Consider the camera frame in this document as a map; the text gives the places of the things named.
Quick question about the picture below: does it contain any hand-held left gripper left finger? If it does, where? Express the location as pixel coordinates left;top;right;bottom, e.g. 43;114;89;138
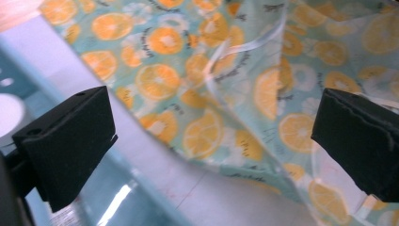
11;86;119;214

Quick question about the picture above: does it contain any small white-capped jar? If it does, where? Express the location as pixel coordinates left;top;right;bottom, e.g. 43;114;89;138
0;93;26;138

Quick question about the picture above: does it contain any orange slice print tote bag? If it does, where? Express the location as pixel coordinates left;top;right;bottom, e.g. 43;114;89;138
39;0;399;226

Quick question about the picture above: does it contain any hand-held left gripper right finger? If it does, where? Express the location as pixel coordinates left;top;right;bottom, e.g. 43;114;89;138
311;88;399;203

